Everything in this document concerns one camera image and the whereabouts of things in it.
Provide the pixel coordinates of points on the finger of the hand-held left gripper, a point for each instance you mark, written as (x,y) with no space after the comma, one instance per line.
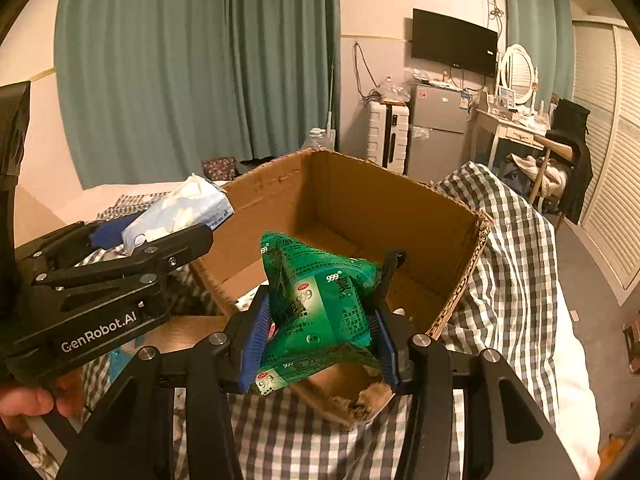
(185,245)
(107,234)

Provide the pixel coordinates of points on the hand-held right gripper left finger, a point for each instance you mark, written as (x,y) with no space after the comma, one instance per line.
(254,345)

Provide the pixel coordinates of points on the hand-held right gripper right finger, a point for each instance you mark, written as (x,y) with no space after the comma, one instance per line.
(386,355)

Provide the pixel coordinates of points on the white tissue pack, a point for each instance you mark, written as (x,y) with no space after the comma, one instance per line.
(185,205)

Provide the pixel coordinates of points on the green medicine packet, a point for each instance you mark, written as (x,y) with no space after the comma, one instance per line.
(320,305)

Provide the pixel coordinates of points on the cardboard box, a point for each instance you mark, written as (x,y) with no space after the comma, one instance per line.
(350,195)

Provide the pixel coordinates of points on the person's left hand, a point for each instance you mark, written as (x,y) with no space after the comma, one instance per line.
(25,402)

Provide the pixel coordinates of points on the patterned bag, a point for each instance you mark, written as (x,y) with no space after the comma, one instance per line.
(217,167)

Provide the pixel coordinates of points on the green curtain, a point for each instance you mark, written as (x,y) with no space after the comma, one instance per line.
(150,60)
(540,25)
(290,50)

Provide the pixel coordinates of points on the white pole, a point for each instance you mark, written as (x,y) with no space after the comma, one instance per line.
(330,100)

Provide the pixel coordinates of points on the white suitcase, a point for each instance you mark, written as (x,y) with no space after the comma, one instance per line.
(380,130)

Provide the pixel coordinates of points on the white clothes pile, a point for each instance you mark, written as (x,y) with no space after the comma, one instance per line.
(540,172)

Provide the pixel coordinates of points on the silver fridge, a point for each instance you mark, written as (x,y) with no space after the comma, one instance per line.
(435,115)

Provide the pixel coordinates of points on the white dressing table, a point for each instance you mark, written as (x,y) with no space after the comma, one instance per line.
(505,130)

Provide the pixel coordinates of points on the clear plastic bag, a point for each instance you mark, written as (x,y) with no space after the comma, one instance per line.
(395,90)

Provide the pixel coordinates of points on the wooden chair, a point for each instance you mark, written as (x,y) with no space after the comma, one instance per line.
(560,147)

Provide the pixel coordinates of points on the black jacket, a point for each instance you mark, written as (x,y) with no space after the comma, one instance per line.
(575,160)

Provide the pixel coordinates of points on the white louvered wardrobe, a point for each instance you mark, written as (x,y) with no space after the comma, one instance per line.
(610,160)

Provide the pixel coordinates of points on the oval white mirror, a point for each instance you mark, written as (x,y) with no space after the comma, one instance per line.
(517,72)

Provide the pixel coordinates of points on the black television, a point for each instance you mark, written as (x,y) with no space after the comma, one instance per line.
(450,40)

